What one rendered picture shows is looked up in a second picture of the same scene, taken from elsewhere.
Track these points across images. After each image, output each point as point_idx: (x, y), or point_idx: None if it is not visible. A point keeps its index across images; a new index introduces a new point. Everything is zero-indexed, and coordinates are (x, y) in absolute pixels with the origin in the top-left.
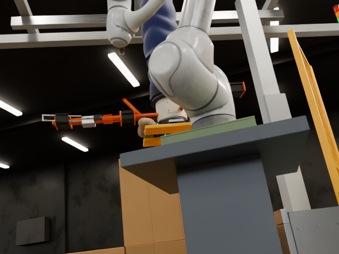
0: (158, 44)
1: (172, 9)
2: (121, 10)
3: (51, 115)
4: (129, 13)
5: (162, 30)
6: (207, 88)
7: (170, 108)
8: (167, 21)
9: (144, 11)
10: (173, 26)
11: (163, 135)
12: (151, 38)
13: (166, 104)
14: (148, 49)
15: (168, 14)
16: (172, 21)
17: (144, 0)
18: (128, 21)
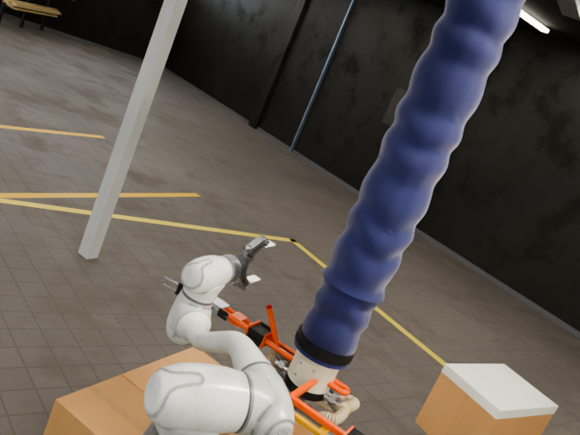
0: (339, 270)
1: (406, 216)
2: (183, 310)
3: (173, 282)
4: (184, 324)
5: (356, 252)
6: None
7: (299, 372)
8: (375, 241)
9: (192, 343)
10: (381, 252)
11: None
12: (337, 251)
13: (298, 363)
14: (330, 260)
15: (388, 225)
16: (390, 239)
17: (372, 169)
18: (179, 333)
